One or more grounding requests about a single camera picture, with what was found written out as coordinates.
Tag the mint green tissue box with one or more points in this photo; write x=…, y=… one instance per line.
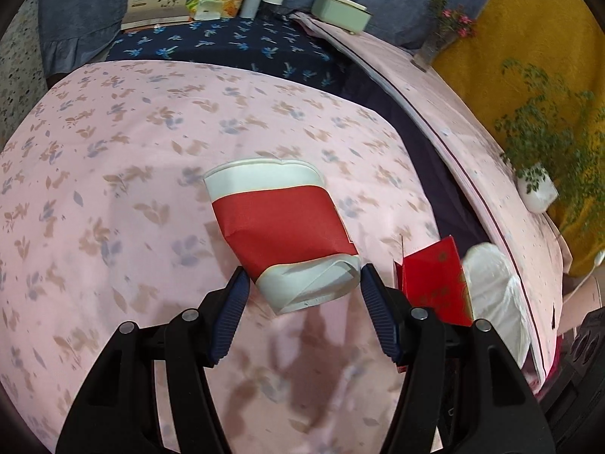
x=344, y=14

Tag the red envelope box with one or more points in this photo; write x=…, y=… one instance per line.
x=433, y=278

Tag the green plant in white pot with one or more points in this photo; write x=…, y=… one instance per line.
x=554, y=141

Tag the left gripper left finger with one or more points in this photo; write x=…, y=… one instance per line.
x=115, y=410

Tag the pink shelf cloth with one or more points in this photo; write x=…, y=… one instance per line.
x=537, y=250

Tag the white lined trash bin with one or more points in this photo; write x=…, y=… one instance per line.
x=496, y=296

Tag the pink rabbit print tablecloth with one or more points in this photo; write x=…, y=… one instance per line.
x=105, y=218

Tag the navy floral cloth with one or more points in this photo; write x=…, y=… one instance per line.
x=280, y=48

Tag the green yellow small packet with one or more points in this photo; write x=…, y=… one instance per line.
x=205, y=10

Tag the mustard yellow backdrop cloth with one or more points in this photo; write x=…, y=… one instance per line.
x=560, y=36

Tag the glass vase with pink flowers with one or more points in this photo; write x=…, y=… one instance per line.
x=450, y=23

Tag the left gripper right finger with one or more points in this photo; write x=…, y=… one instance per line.
x=461, y=385

